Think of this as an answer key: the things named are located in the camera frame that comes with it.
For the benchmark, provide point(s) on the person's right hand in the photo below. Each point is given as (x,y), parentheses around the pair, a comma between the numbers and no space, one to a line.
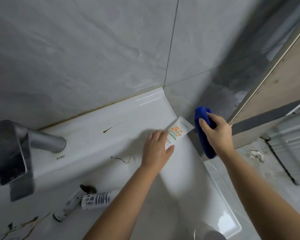
(221,137)

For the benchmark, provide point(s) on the person's left hand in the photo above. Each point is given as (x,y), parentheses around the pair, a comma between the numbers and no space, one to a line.
(153,153)

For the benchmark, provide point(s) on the person's left thumb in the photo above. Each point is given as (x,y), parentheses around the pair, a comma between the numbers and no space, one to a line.
(170,149)

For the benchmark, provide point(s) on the person's right thumb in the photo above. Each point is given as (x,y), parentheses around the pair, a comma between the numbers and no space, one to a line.
(204,124)

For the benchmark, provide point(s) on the blue bottle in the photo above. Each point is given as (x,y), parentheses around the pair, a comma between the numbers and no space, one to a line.
(205,144)

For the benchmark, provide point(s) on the white tube with orange print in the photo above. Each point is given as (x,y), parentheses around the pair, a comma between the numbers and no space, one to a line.
(181,128)

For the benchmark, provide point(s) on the person's right forearm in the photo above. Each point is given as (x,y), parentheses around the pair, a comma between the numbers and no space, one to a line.
(255,194)

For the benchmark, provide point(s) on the person's left forearm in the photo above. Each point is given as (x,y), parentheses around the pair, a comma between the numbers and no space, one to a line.
(125,204)

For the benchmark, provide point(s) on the white ceramic sink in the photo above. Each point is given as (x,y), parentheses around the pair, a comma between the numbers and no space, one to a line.
(110,147)

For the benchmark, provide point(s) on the white bottle with barcode label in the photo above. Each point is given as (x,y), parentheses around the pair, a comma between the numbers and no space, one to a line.
(100,198)

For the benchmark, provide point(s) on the wooden cabinet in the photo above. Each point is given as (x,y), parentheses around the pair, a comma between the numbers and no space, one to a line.
(282,82)

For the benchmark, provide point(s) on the clear plastic cup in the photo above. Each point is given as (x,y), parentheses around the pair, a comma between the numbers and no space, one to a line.
(210,233)

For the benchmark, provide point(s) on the small white tube dark cap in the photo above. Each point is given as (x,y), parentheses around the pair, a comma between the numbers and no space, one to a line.
(71,203)

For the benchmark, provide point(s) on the chrome faucet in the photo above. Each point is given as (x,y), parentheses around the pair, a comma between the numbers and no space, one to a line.
(12,152)

